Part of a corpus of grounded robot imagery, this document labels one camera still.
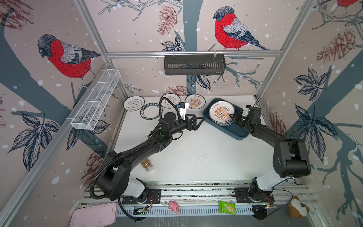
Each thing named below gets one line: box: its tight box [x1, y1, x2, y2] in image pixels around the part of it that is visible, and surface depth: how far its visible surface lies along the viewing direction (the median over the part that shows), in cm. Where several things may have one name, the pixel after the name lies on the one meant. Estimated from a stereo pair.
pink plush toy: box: [168, 200, 182, 215], surface depth 70 cm
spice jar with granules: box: [140, 157, 154, 172], surface depth 83 cm
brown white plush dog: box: [287, 195, 310, 218], surface depth 70 cm
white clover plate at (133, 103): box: [122, 95, 146, 112], surface depth 120 cm
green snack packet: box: [218, 200, 237, 217], surface depth 71 cm
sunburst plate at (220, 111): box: [208, 100, 236, 127], surface depth 100 cm
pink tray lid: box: [69, 202, 119, 227], surface depth 68 cm
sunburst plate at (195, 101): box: [184, 94, 207, 110], surface depth 121 cm
